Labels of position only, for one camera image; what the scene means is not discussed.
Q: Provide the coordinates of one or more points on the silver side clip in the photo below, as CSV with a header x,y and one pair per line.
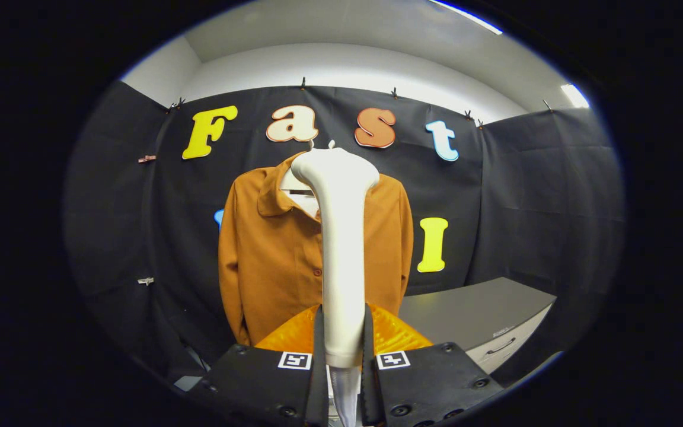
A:
x,y
145,280

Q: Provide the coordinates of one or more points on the reddish side clip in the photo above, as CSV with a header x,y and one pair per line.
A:
x,y
146,158

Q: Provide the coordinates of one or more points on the white mannequin torso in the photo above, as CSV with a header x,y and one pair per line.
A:
x,y
303,198

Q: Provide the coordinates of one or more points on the white garment steamer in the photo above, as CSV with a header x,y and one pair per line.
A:
x,y
341,249

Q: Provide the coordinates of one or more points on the long ceiling light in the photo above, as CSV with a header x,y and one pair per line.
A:
x,y
466,15

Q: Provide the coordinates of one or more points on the small ceiling light panel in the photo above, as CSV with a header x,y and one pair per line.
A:
x,y
574,95

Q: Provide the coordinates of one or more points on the orange button-up shirt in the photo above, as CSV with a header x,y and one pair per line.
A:
x,y
270,261

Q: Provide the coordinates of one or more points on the grey drawer cabinet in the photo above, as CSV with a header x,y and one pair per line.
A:
x,y
472,308

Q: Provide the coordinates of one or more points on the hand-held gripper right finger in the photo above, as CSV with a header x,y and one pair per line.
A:
x,y
430,379

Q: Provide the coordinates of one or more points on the black backdrop cloth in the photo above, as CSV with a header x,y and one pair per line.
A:
x,y
525,207

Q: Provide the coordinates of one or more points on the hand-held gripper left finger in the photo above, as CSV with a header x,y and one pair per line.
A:
x,y
258,382

